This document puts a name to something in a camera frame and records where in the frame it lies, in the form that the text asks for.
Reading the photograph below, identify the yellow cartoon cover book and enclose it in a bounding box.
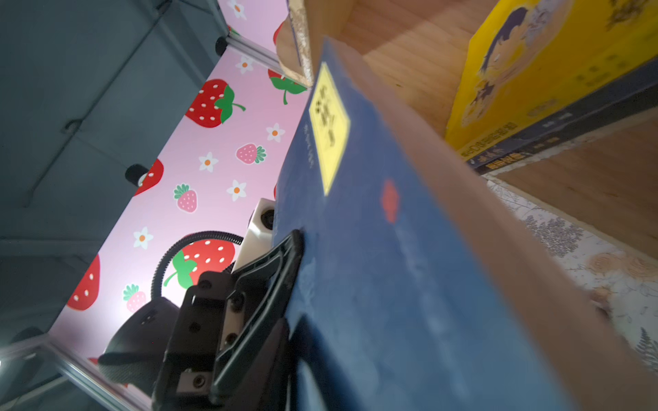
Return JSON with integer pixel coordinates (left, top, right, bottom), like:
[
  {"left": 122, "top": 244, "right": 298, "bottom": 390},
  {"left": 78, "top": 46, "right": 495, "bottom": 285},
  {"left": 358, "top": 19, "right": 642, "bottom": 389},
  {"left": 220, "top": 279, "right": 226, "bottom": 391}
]
[{"left": 446, "top": 1, "right": 657, "bottom": 166}]

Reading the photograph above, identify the navy book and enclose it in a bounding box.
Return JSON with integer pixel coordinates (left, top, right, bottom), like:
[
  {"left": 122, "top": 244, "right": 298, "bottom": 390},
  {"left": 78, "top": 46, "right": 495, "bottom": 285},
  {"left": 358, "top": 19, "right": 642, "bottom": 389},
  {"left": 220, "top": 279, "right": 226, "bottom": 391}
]
[{"left": 275, "top": 39, "right": 657, "bottom": 410}]

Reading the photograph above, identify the left aluminium corner post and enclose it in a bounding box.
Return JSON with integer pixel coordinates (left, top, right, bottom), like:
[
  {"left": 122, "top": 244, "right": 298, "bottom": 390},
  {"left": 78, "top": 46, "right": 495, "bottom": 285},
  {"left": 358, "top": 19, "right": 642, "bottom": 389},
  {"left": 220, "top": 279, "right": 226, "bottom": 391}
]
[{"left": 214, "top": 32, "right": 284, "bottom": 75}]

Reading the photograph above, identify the wooden two-tier shelf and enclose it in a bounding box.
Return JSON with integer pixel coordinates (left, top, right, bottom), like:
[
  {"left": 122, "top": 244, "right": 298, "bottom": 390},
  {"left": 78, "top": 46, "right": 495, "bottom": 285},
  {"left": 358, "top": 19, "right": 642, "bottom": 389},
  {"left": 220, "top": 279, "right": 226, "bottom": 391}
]
[{"left": 275, "top": 1, "right": 657, "bottom": 259}]

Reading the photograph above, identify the dark old man book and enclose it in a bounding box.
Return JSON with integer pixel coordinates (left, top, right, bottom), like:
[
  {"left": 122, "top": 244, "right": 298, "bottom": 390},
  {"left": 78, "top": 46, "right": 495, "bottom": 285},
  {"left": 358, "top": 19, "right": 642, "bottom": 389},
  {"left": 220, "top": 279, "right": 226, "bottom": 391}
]
[{"left": 467, "top": 59, "right": 657, "bottom": 175}]

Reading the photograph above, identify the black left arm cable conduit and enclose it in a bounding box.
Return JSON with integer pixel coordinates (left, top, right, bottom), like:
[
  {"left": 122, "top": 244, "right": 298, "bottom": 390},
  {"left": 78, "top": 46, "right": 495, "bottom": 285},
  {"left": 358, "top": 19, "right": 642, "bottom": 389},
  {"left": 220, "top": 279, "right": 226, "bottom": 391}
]
[{"left": 150, "top": 230, "right": 245, "bottom": 301}]

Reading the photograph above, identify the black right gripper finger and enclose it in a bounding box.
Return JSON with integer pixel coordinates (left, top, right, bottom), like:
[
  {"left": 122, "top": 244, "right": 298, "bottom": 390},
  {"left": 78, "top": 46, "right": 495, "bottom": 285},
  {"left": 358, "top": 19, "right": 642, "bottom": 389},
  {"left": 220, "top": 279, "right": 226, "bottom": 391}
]
[{"left": 223, "top": 318, "right": 291, "bottom": 410}]

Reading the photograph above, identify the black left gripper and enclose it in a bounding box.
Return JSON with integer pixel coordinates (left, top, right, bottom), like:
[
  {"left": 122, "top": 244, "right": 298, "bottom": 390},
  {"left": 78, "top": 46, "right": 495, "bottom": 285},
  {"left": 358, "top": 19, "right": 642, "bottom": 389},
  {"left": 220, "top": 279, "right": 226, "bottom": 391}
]
[{"left": 152, "top": 229, "right": 304, "bottom": 410}]

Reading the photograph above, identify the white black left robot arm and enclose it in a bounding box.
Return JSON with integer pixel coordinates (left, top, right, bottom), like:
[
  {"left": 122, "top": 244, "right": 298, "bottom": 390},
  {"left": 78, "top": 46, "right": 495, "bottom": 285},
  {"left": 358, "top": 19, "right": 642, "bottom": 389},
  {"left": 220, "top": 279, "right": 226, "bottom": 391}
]
[{"left": 98, "top": 231, "right": 304, "bottom": 410}]

